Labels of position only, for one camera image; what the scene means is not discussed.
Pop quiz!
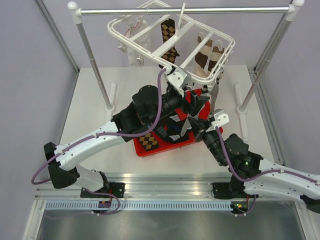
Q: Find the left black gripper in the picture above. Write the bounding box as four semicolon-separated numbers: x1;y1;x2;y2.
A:
148;81;210;125

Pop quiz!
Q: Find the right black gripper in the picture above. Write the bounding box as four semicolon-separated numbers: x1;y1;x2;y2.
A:
187;115;226;166

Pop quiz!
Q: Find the grey striped sock back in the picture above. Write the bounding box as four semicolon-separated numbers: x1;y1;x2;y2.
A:
210;75;222;113

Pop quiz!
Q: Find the grey striped sock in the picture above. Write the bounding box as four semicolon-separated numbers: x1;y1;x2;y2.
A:
180;118;192;137
210;75;222;113

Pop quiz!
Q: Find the black blue sock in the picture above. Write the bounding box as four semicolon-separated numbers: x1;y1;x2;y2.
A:
162;112;181;131
154;126;189;144

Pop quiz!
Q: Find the beige brown striped sock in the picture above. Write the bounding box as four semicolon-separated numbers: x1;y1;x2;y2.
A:
194;39;213;78
207;46;225;72

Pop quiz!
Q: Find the white clip sock hanger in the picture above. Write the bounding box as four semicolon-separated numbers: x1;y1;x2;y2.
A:
107;0;236;85

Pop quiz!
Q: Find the grey striped sock front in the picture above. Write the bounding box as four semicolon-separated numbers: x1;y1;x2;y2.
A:
180;118;192;137

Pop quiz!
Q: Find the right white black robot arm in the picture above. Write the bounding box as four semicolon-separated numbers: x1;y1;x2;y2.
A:
188;117;320;213

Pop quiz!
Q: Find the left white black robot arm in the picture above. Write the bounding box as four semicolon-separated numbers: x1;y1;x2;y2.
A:
43;85;211;198

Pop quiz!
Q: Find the red plastic bin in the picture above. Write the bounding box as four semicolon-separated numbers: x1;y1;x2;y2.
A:
132;88;211;158

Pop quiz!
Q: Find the brown argyle sock in bin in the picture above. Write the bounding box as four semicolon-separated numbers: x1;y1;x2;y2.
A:
138;133;159;152

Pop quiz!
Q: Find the brown argyle sock hanging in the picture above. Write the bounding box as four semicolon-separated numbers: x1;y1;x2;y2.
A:
157;18;181;68

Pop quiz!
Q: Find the white glove with red trim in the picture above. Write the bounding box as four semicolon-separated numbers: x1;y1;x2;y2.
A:
124;15;152;67

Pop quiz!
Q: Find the metal clothes rack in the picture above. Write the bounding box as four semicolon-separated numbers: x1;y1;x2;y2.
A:
67;0;305;113

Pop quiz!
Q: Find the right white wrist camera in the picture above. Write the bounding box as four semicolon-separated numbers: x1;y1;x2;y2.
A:
210;109;230;129

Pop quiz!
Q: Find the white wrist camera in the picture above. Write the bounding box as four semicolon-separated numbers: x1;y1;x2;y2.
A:
210;109;230;129
166;67;192;90

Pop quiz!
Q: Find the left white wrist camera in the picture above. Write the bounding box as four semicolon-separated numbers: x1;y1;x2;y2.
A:
166;67;192;90

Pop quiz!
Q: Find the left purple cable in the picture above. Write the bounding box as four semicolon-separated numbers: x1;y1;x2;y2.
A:
31;69;167;221

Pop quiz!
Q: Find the purple cable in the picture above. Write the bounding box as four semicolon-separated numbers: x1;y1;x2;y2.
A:
31;69;167;221
214;126;320;185

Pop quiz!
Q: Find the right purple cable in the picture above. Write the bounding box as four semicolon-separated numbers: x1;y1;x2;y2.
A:
214;126;320;185

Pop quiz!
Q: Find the white slotted cable duct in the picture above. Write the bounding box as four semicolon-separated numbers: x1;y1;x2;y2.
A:
45;200;233;211

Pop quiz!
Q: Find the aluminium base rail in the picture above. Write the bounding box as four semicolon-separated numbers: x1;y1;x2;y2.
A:
34;172;251;200

